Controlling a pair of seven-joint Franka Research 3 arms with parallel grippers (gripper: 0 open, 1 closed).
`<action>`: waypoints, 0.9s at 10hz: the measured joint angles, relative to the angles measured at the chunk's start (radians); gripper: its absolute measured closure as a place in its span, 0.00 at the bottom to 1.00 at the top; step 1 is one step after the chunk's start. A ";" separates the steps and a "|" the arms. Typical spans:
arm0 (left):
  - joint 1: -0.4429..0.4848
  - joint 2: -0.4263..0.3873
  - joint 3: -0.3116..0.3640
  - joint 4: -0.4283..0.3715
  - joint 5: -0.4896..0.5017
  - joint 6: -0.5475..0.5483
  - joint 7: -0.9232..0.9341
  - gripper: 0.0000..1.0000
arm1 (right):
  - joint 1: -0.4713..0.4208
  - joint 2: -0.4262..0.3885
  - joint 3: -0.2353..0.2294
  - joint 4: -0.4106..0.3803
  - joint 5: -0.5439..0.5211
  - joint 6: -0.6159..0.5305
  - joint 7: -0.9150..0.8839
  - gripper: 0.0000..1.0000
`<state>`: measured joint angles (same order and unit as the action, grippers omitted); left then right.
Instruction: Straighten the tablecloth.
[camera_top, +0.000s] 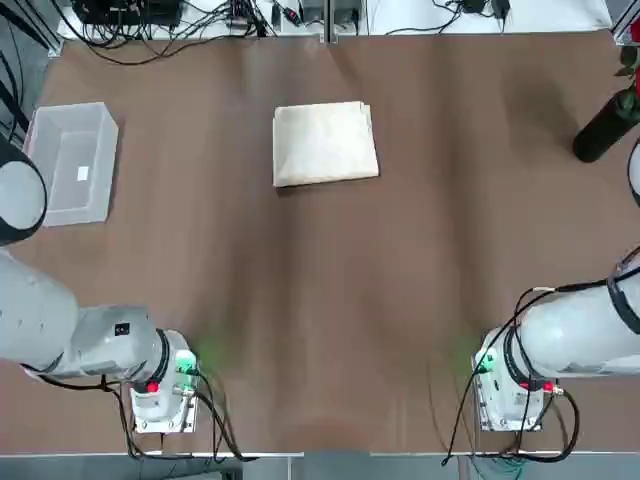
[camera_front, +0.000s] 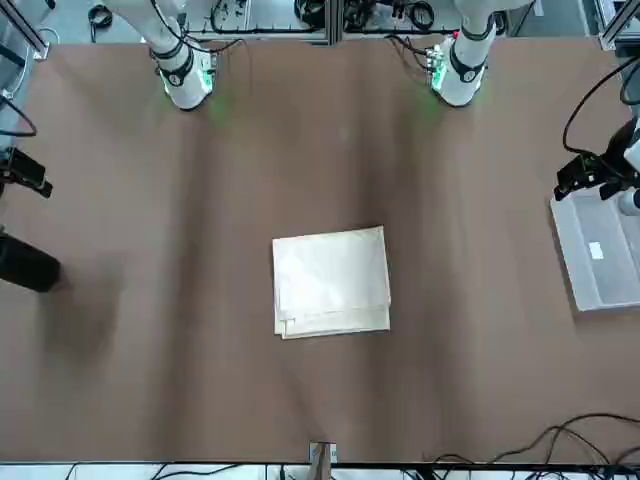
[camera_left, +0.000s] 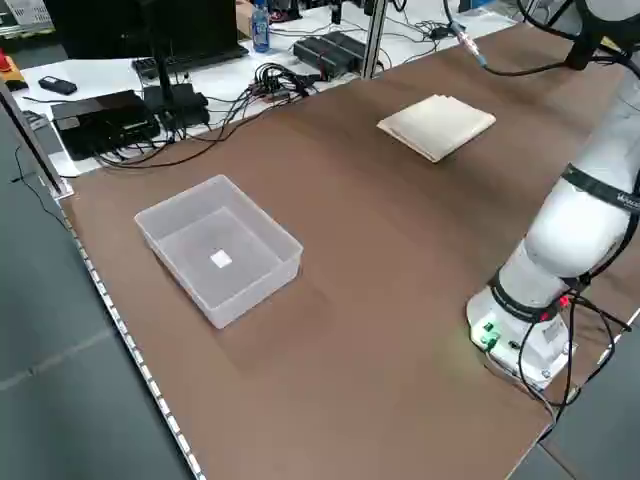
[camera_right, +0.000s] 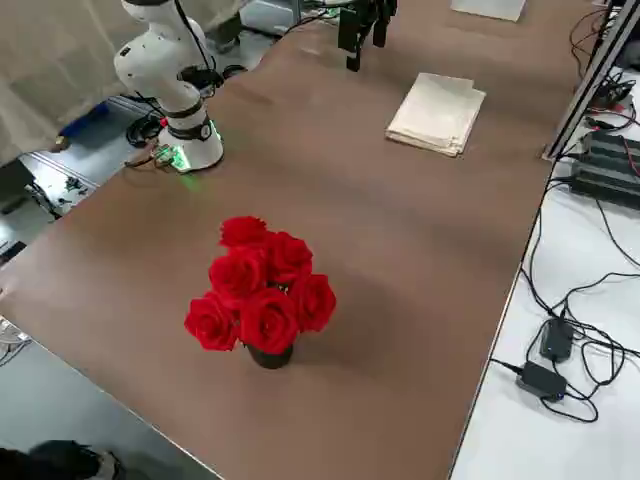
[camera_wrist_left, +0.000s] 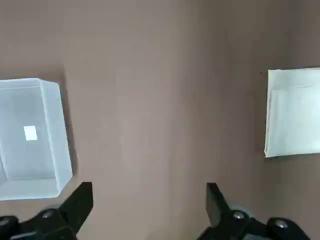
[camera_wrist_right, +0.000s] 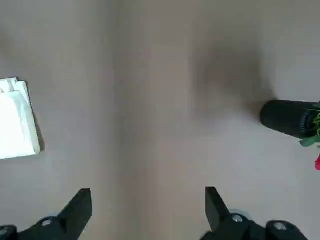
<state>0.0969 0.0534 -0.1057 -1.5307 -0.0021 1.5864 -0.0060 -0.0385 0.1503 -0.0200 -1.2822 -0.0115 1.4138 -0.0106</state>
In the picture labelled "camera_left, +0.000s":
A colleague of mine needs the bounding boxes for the beige tablecloth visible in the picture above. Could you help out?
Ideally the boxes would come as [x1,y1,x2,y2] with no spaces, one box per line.
[375,93,498,164]

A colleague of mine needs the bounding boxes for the clear plastic bin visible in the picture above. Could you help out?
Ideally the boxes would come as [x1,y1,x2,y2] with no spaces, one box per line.
[133,173,305,330]

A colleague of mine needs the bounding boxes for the black usb hub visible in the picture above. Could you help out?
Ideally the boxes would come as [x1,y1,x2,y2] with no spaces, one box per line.
[253,62,321,102]

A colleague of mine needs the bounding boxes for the black ribbed power brick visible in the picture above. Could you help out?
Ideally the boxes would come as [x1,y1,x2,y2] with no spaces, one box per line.
[319,30,370,71]
[293,37,346,79]

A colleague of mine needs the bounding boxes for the black monitor stand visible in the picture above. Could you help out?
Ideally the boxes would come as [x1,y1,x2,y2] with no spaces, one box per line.
[143,49,210,129]

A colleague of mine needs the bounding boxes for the black keyboard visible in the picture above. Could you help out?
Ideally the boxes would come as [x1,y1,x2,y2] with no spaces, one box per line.
[131,43,250,80]

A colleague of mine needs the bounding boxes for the blue water bottle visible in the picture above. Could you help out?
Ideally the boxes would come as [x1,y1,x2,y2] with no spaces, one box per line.
[251,0,274,54]

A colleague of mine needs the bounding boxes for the brown cardboard box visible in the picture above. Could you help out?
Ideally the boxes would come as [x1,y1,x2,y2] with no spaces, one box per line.
[233,0,257,39]

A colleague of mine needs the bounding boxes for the black dock box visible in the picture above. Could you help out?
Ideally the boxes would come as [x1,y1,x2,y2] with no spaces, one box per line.
[49,89,162,162]

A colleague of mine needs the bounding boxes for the black monitor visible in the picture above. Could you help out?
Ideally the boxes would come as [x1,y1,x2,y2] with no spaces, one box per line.
[43,0,241,60]

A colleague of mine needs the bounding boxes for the black handheld device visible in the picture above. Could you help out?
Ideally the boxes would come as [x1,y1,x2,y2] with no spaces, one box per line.
[38,75,78,97]

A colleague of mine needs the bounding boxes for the black desk cable bundle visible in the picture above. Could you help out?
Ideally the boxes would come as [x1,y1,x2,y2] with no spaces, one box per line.
[93,74,321,169]

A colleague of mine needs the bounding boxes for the aluminium corner frame post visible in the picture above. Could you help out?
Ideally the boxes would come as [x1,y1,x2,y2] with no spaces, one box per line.
[0,79,76,201]

